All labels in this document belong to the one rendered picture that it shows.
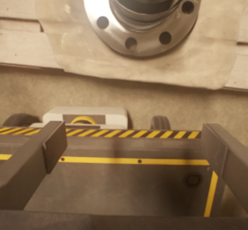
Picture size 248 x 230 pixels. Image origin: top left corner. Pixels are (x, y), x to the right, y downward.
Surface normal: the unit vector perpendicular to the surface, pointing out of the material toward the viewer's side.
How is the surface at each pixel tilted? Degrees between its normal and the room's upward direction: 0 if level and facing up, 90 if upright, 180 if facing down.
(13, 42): 0
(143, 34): 0
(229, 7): 61
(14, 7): 0
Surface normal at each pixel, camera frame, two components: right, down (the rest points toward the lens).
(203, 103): -0.04, 0.30
